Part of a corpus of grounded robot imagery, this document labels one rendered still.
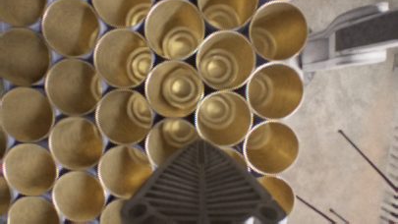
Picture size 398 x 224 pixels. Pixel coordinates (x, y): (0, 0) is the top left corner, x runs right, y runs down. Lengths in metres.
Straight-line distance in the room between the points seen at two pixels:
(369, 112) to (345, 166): 0.55
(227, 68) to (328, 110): 1.61
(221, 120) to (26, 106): 0.28
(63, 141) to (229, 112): 0.24
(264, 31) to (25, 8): 0.35
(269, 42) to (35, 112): 0.37
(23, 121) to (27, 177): 0.08
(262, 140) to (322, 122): 1.54
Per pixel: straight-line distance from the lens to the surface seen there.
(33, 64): 0.33
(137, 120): 0.28
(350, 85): 1.93
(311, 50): 1.27
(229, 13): 0.29
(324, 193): 2.13
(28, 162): 0.34
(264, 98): 0.28
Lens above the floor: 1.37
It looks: 83 degrees down
